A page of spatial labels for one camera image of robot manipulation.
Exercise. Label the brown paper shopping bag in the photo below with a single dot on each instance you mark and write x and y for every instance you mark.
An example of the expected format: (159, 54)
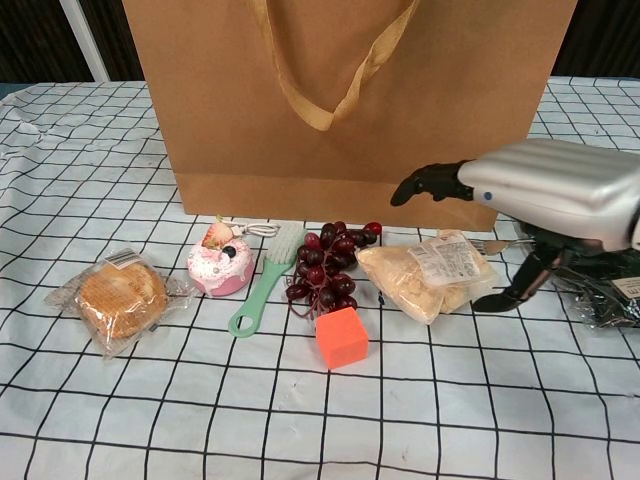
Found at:
(225, 125)

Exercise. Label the round bun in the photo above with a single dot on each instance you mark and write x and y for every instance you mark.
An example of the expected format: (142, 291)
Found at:
(122, 300)

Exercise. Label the metal fork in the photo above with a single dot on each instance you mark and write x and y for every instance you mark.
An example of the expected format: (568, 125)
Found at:
(492, 246)

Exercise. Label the white partition post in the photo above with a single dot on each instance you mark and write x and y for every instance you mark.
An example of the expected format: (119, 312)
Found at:
(90, 40)

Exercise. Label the pink toy cake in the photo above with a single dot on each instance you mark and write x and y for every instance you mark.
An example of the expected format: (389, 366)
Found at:
(220, 270)

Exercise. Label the dark red grape bunch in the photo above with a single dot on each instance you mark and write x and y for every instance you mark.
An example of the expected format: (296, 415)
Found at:
(330, 270)

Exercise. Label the teal padded table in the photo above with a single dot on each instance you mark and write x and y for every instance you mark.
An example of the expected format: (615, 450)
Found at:
(6, 89)

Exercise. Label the packaged bread snack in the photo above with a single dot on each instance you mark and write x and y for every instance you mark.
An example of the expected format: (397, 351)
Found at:
(410, 285)

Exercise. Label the white checkered tablecloth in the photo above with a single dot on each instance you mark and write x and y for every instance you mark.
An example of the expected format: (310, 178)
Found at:
(200, 410)

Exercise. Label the orange cube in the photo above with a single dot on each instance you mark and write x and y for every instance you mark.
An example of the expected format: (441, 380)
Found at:
(342, 340)

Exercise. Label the packaged black gloves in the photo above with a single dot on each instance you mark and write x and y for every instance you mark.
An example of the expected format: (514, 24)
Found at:
(610, 300)

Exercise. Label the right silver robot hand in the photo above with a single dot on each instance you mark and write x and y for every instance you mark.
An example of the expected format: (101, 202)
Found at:
(560, 185)

